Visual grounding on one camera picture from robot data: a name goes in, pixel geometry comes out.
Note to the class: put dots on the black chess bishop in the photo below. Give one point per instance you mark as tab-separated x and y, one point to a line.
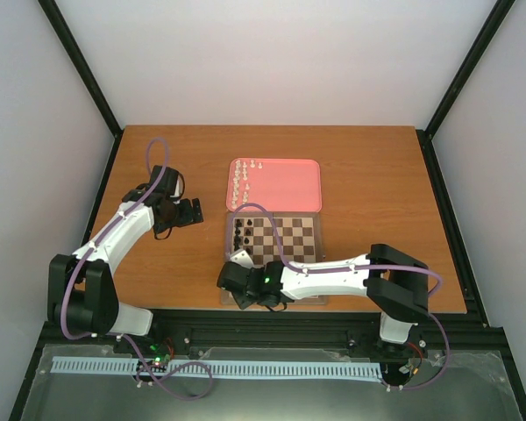
236	240

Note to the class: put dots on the wooden chessboard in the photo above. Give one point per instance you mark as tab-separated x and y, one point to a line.
300	234

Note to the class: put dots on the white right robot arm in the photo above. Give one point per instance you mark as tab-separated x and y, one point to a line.
396	282

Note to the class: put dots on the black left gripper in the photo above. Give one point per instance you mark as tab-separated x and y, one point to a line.
188	214

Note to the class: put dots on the light blue cable duct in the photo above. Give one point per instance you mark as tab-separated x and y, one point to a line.
222	369

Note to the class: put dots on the pink plastic tray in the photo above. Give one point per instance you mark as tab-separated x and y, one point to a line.
282	185

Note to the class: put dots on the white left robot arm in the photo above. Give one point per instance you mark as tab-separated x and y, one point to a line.
82	298

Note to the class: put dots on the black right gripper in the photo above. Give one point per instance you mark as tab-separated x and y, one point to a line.
243	301

